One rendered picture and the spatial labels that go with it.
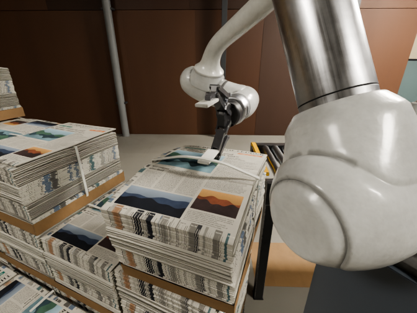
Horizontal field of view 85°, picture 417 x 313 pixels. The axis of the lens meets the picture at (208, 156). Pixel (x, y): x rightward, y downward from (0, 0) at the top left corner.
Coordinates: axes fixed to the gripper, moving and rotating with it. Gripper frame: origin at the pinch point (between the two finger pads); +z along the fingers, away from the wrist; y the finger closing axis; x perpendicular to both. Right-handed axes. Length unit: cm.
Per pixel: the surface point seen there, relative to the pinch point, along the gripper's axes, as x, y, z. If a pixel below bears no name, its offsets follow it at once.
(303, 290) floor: -37, 120, -59
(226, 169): -5.1, 9.5, -1.6
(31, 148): 57, 10, 8
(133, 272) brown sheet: 11.2, 30.6, 19.2
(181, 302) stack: -2.0, 33.8, 19.1
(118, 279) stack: 17.2, 36.1, 19.2
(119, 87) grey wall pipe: 274, 43, -256
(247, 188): -12.2, 9.2, 4.9
